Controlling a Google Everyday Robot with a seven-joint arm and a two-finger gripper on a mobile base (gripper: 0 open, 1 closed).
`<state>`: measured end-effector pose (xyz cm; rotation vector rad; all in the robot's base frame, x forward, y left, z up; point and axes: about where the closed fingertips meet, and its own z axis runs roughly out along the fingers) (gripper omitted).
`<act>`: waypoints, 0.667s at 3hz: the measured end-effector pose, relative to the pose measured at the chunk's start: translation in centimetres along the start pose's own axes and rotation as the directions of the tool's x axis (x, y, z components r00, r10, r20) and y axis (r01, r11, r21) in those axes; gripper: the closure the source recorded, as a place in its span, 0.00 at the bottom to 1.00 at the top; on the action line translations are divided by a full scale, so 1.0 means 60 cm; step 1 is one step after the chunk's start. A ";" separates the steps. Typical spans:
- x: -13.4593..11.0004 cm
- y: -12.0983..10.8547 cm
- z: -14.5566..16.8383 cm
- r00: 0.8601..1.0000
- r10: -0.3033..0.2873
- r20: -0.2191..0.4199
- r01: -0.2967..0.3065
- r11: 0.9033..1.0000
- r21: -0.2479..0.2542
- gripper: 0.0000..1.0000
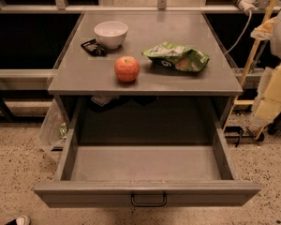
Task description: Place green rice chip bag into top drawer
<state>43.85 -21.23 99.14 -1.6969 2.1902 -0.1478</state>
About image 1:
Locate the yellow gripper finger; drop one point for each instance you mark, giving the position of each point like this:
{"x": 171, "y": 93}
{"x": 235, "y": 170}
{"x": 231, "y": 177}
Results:
{"x": 267, "y": 104}

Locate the green rice chip bag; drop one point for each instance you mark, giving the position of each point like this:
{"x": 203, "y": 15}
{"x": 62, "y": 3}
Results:
{"x": 178, "y": 57}

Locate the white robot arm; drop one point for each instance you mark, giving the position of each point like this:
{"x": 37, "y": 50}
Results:
{"x": 267, "y": 104}

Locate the grey open top drawer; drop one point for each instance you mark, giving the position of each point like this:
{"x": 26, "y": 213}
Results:
{"x": 174, "y": 146}

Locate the clear plastic bag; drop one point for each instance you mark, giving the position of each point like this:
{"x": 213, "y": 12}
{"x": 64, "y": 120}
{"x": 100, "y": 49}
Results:
{"x": 52, "y": 134}

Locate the black cart base with wheel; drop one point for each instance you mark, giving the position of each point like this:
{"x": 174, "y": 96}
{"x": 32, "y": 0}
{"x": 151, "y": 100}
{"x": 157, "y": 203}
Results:
{"x": 238, "y": 134}

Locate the red apple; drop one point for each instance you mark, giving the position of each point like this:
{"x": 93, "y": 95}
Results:
{"x": 126, "y": 69}

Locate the white ceramic bowl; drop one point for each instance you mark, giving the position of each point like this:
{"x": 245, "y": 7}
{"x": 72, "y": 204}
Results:
{"x": 111, "y": 34}

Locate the grey metal cabinet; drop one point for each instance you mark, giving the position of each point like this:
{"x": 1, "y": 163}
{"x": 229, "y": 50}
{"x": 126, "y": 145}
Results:
{"x": 167, "y": 77}

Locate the black snack packet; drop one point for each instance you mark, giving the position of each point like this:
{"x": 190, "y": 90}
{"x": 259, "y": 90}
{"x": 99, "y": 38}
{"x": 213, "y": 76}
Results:
{"x": 94, "y": 48}

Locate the white shoe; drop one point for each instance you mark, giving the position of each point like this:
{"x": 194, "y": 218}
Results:
{"x": 21, "y": 220}

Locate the yellow wooden ladder frame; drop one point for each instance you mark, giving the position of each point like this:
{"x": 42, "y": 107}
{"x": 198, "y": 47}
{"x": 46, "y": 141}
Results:
{"x": 256, "y": 47}

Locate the black drawer handle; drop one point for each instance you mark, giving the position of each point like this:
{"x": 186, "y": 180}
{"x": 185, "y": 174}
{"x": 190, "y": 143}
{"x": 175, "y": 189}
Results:
{"x": 148, "y": 200}

